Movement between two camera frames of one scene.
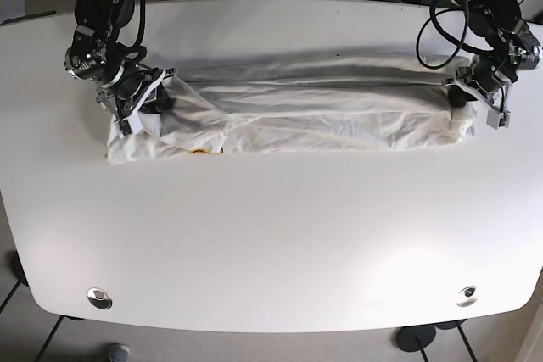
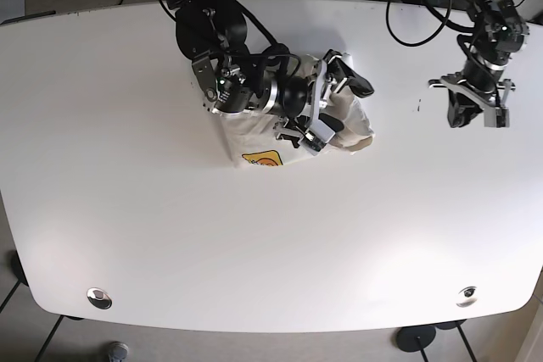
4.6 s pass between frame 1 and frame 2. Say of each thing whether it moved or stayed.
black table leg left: stayed
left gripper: moved
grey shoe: stayed
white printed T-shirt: moved
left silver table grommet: stayed
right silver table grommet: stayed
